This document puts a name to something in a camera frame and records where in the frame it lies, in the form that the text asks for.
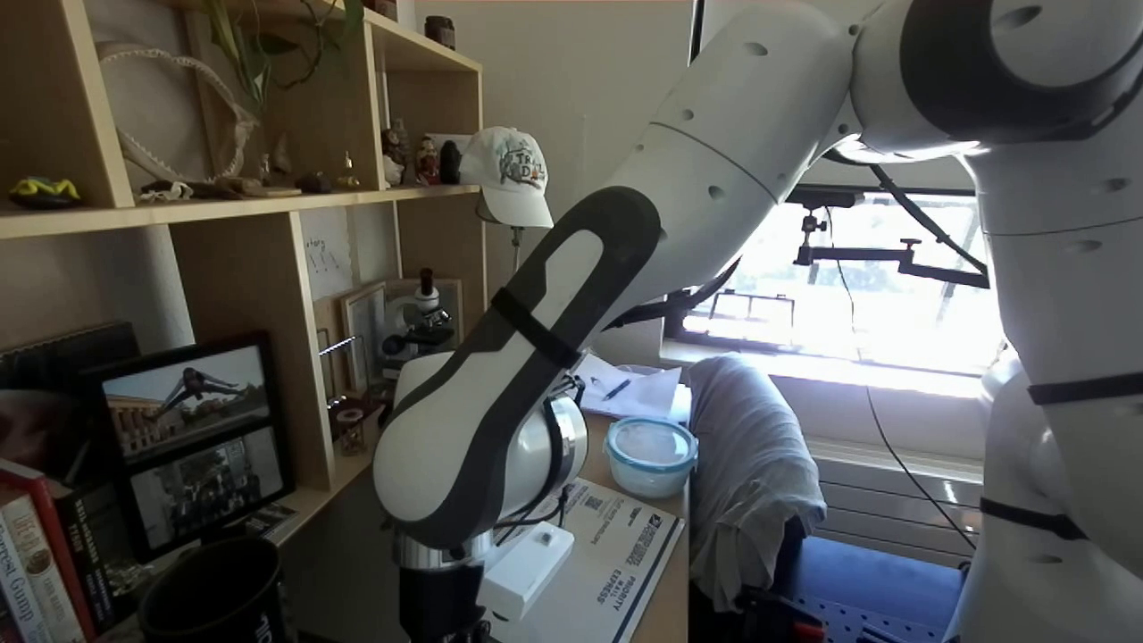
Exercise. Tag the white baseball cap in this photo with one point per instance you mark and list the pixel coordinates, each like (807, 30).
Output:
(508, 180)

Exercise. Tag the grey laptop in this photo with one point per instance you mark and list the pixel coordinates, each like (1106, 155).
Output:
(340, 573)

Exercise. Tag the white paper with blue print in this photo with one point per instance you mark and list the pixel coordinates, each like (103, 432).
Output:
(621, 559)

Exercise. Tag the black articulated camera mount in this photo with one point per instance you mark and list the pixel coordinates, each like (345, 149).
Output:
(860, 255)

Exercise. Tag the light wooden shelf unit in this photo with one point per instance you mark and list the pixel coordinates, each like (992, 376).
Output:
(254, 323)

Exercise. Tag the red book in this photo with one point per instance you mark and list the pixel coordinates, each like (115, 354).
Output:
(40, 549)

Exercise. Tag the light blue bowl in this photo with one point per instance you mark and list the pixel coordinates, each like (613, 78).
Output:
(653, 456)

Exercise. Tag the dark box behind frame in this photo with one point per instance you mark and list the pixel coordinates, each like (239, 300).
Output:
(55, 380)

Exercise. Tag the small dark pot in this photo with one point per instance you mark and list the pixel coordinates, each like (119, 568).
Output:
(350, 426)

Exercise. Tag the small brown figurine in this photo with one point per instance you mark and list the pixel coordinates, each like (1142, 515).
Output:
(427, 162)

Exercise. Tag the green and black small object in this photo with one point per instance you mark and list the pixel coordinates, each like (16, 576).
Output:
(40, 189)

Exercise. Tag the dark pen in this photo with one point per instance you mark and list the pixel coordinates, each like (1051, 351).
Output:
(616, 390)

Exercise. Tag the small dark jar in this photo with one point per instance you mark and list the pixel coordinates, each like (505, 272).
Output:
(440, 30)

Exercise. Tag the small dark figurine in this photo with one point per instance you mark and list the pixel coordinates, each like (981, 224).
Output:
(448, 162)

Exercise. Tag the black and white microscope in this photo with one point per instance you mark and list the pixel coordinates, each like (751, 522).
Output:
(417, 323)

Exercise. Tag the green potted plant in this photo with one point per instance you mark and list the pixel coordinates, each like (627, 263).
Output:
(252, 49)

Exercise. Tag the blue chair seat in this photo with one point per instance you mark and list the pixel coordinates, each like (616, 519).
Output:
(877, 590)

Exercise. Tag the black mug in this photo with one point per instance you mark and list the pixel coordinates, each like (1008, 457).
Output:
(217, 594)

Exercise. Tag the grey cloth over chair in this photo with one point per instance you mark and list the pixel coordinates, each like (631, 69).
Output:
(745, 478)

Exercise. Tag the small pale figurine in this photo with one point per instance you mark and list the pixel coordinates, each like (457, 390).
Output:
(396, 162)

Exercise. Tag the black double photo frame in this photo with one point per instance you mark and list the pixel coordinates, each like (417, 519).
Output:
(192, 448)

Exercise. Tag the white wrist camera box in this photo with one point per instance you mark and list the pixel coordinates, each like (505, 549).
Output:
(522, 573)

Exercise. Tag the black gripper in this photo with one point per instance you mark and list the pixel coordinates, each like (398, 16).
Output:
(439, 610)

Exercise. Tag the white wall radiator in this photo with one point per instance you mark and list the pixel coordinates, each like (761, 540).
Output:
(879, 500)

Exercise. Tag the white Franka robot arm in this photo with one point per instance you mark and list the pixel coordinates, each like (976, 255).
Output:
(717, 145)

